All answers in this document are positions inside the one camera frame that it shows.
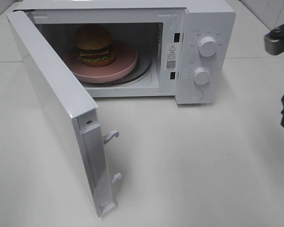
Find white microwave knob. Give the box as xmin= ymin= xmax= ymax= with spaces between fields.
xmin=197 ymin=35 xmax=218 ymax=57
xmin=193 ymin=67 xmax=210 ymax=85

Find white microwave oven body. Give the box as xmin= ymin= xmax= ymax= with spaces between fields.
xmin=14 ymin=0 xmax=236 ymax=104

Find glass microwave turntable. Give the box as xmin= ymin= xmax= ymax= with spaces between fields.
xmin=81 ymin=57 xmax=152 ymax=87

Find lower white microwave knob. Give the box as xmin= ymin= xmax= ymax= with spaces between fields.
xmin=193 ymin=67 xmax=210 ymax=85

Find burger with lettuce and cheese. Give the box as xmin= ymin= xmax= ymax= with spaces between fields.
xmin=74 ymin=24 xmax=116 ymax=67

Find upper white microwave knob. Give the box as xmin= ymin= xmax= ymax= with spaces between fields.
xmin=197 ymin=35 xmax=218 ymax=57

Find round white door release button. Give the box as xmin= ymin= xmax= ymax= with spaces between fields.
xmin=189 ymin=89 xmax=204 ymax=102

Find pink round plate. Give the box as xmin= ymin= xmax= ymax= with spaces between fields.
xmin=63 ymin=41 xmax=138 ymax=83

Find white microwave door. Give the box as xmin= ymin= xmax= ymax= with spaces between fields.
xmin=7 ymin=11 xmax=122 ymax=217

